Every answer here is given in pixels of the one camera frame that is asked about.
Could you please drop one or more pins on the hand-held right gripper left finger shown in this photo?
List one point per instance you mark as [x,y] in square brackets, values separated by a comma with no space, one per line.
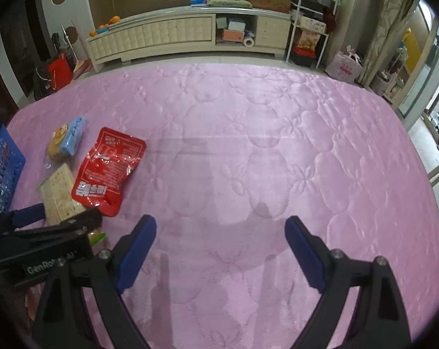
[135,254]

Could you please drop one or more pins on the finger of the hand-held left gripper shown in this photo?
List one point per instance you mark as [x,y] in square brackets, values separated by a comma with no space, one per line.
[77,221]
[28,213]

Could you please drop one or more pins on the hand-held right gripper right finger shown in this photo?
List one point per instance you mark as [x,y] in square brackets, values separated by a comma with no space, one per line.
[306,258]

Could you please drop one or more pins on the beige cracker pack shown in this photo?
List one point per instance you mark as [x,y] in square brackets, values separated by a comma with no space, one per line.
[59,192]

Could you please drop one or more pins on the blue plastic basket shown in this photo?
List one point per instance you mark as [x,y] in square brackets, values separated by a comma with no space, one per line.
[8,160]

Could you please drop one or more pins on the red snack packet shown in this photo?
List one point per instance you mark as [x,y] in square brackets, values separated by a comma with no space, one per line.
[106,167]

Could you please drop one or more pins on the bear print biscuit pack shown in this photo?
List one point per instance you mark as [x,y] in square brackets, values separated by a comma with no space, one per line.
[68,138]

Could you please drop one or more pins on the person's left forearm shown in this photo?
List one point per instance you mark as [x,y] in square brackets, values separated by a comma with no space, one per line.
[32,303]

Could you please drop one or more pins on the pink quilted blanket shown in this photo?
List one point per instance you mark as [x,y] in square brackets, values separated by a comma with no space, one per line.
[277,152]

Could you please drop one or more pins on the black bag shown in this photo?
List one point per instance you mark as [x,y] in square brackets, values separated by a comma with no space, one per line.
[43,83]

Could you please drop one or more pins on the red bag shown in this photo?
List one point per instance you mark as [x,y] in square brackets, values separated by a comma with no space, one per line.
[59,74]

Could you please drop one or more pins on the white bucket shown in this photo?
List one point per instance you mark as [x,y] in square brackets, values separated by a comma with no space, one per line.
[384,84]

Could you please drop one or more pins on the pink shopping bag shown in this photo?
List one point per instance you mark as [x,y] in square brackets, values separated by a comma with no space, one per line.
[344,69]

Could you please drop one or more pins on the black red box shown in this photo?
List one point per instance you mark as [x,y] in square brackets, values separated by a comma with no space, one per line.
[303,56]

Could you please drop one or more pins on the cream tv cabinet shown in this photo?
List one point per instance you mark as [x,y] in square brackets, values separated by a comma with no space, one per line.
[150,32]

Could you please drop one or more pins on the white metal rack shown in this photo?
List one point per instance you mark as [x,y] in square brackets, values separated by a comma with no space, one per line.
[289,49]

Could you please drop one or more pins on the orange yellow snack bag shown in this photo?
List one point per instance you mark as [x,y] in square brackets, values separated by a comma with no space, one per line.
[309,40]

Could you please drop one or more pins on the white tape roll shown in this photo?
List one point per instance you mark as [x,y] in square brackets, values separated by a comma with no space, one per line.
[248,41]

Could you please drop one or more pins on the yellow towel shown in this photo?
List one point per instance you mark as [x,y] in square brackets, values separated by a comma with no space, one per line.
[412,51]

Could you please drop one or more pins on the printed white box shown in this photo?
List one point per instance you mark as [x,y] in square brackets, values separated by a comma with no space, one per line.
[313,24]

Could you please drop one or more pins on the orange box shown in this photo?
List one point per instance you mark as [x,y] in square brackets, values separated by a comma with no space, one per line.
[233,35]

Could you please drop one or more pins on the dark red cloth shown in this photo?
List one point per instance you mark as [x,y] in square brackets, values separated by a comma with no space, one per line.
[330,20]

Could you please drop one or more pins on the patterned beige curtain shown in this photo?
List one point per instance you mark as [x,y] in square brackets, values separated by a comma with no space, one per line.
[390,32]

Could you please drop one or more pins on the blue tissue pack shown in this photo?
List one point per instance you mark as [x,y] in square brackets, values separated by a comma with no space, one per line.
[200,0]

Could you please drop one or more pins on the green cushion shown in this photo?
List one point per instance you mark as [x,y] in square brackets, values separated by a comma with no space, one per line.
[229,3]

